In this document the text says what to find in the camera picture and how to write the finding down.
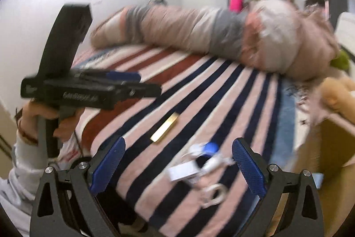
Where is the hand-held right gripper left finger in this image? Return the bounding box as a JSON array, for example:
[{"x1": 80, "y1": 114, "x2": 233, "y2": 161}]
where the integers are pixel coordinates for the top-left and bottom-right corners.
[{"x1": 30, "y1": 136, "x2": 126, "y2": 237}]

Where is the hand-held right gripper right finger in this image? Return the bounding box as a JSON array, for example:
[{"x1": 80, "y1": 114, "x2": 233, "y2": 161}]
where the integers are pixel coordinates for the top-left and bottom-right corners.
[{"x1": 232, "y1": 137, "x2": 325, "y2": 237}]

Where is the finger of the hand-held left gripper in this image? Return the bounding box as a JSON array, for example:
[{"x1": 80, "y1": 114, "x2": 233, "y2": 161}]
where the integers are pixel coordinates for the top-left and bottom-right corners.
[{"x1": 80, "y1": 70, "x2": 142, "y2": 82}]

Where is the white charger block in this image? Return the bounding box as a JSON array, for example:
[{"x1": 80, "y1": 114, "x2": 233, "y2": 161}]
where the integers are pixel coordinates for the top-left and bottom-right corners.
[{"x1": 168, "y1": 162, "x2": 198, "y2": 182}]

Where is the gold rectangular bar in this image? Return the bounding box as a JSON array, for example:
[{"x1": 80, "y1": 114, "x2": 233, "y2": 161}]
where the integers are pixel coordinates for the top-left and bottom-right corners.
[{"x1": 150, "y1": 112, "x2": 180, "y2": 143}]

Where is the cardboard box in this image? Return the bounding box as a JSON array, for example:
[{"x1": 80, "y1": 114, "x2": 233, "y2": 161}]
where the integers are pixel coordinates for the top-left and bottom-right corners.
[{"x1": 273, "y1": 112, "x2": 355, "y2": 237}]

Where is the person's left forearm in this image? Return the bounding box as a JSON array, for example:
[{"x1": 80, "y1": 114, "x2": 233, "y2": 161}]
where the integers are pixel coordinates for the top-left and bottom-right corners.
[{"x1": 0, "y1": 133, "x2": 60, "y2": 237}]

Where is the person's left hand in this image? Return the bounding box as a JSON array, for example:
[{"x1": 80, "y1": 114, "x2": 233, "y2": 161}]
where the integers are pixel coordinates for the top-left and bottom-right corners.
[{"x1": 17, "y1": 100, "x2": 84, "y2": 146}]

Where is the striped blanket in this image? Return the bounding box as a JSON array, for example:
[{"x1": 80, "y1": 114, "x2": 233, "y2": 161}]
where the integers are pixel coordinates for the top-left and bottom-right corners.
[{"x1": 57, "y1": 44, "x2": 306, "y2": 237}]

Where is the rolled beige grey quilt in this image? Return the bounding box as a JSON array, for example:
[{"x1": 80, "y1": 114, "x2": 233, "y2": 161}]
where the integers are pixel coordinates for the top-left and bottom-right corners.
[{"x1": 91, "y1": 0, "x2": 340, "y2": 81}]

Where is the tan plush toy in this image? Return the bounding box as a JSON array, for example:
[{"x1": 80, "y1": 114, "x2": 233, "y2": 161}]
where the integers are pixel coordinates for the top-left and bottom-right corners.
[{"x1": 316, "y1": 76, "x2": 355, "y2": 115}]

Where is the pink bottle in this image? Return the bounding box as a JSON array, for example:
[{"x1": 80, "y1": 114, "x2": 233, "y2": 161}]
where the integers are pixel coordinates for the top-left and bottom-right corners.
[{"x1": 229, "y1": 0, "x2": 245, "y2": 13}]

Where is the green plush toy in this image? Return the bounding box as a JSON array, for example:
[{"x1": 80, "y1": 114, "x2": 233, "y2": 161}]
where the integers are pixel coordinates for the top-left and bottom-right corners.
[{"x1": 330, "y1": 50, "x2": 351, "y2": 71}]

